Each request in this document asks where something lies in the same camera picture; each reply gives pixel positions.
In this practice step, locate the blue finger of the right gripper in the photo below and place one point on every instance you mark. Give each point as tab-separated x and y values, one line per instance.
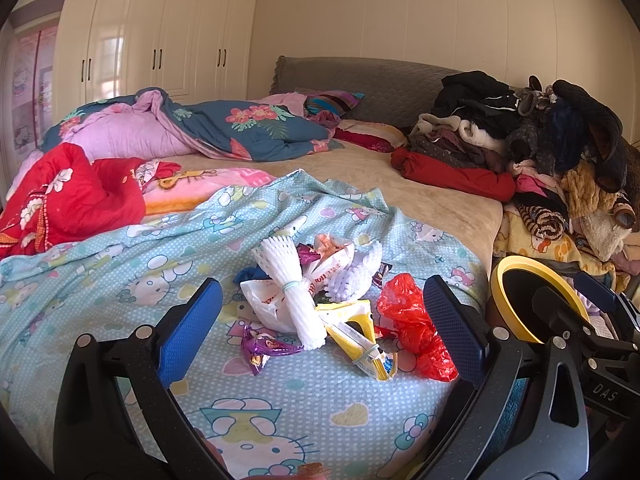
619	309

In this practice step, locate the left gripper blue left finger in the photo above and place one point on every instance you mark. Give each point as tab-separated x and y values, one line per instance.
183	329

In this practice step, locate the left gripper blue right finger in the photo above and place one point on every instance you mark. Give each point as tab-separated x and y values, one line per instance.
462	330

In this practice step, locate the red plastic bag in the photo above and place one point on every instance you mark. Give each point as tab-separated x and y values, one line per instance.
401	303

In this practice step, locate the purple snack wrapper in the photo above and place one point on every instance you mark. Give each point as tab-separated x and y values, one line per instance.
258	347

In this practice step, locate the white red-printed plastic bag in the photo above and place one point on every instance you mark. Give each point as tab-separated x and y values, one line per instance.
268	302

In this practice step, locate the white foam net bundle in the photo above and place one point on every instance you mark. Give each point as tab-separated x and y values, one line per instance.
278	257

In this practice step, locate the yellow rimmed black trash bin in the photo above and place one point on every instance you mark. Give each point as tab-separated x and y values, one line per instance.
532	301

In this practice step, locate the blue plastic scrap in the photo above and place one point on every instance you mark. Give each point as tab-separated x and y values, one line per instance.
250	273

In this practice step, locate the pile of mixed clothes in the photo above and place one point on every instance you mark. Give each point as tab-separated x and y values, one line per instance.
576	202

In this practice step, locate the beige bed sheet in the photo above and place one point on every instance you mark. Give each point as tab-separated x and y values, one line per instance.
474	220

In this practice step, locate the light blue Hello Kitty blanket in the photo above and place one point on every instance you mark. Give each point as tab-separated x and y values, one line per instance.
315	405

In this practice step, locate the pink cartoon blanket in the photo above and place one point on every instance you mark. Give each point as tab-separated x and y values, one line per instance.
167	187

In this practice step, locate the red folded garment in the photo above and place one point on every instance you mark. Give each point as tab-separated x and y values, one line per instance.
431	171

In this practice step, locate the red floral quilt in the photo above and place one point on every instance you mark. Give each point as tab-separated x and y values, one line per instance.
66	198

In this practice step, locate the blue and pink floral quilt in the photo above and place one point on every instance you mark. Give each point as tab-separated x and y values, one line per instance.
149	124

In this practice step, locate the grey quilted headboard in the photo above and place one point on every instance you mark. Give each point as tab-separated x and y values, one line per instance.
394	92

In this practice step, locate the striped colourful pillow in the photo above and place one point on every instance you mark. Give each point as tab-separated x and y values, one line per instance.
336	102

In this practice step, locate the Hello Kitty sliding door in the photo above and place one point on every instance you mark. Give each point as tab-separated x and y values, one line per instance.
32	89

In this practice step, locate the white built-in wardrobe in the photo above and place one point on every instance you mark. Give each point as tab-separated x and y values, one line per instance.
195	50

